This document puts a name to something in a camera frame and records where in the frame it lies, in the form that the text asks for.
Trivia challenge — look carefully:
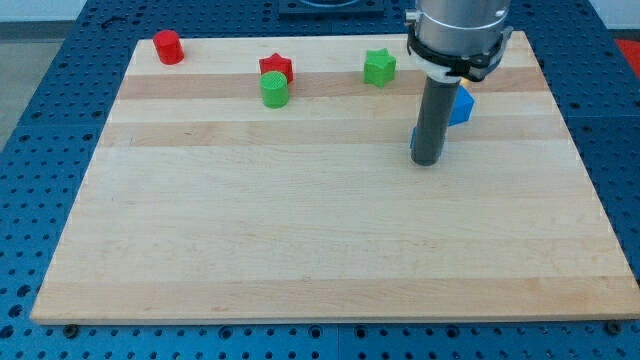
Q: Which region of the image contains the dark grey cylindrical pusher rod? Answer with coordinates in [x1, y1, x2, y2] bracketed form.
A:
[411, 77, 459, 166]

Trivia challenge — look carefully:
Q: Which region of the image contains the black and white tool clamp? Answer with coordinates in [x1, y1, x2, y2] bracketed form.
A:
[406, 24, 513, 82]

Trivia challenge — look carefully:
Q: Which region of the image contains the blue triangle block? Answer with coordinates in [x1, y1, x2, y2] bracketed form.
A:
[409, 126, 416, 149]

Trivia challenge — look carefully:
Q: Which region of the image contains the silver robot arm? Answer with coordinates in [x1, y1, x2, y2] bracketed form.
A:
[405, 0, 513, 166]

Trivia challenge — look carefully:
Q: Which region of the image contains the blue cube block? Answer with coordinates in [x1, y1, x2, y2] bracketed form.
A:
[448, 86, 475, 127]

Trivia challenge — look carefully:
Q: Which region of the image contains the green star block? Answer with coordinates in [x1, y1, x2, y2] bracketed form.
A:
[363, 48, 396, 88]

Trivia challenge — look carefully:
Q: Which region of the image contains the green cylinder block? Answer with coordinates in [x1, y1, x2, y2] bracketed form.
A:
[259, 71, 289, 108]

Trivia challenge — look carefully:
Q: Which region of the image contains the red star block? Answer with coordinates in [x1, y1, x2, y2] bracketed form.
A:
[258, 53, 294, 83]

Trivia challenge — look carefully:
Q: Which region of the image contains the wooden board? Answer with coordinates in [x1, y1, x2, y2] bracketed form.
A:
[31, 31, 639, 325]

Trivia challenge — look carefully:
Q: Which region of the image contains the red cylinder block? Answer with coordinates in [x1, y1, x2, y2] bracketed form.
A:
[152, 30, 184, 65]

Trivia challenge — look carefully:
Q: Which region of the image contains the dark blue base plate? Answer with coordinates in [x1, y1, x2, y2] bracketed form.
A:
[278, 0, 386, 18]

